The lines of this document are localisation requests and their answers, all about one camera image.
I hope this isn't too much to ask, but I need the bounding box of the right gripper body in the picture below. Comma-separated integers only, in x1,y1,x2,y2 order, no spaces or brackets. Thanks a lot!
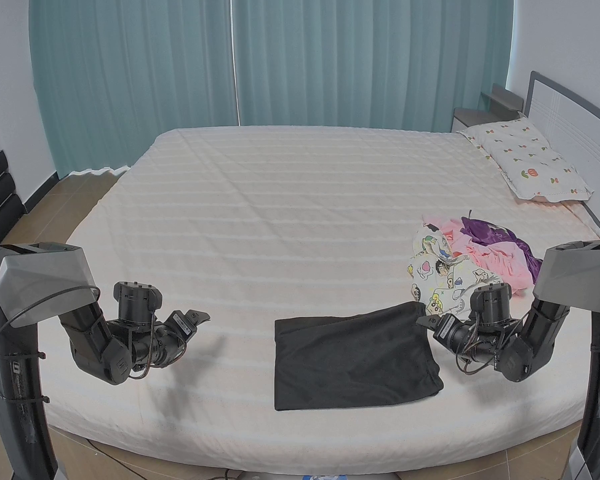
432,313,474,357

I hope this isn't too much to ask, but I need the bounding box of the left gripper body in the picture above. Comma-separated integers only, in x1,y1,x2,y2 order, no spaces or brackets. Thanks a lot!
152,310,198,365

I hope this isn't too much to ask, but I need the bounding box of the black T-shirt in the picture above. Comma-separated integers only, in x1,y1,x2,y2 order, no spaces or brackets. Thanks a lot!
273,302,445,411

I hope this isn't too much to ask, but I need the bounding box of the bed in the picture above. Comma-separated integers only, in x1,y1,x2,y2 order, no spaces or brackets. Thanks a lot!
42,70,600,475

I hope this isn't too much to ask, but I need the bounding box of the white printed pyjama garment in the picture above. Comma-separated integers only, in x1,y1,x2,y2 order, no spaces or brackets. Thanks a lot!
407,223,506,316

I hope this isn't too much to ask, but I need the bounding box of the pink garment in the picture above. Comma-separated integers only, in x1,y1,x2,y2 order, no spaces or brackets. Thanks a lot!
422,213,536,296

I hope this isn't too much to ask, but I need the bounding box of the purple garment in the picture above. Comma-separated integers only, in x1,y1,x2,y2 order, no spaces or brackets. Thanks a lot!
460,215,543,284

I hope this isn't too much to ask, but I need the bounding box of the white printed pillow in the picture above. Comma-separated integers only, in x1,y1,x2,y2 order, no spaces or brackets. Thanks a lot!
457,116,595,203

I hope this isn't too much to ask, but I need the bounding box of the grey white bedside table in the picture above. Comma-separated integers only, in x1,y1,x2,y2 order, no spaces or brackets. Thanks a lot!
452,84,525,133

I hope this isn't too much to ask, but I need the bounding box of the black cable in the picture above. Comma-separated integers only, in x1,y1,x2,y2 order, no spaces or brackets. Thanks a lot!
0,285,101,354
87,438,231,480

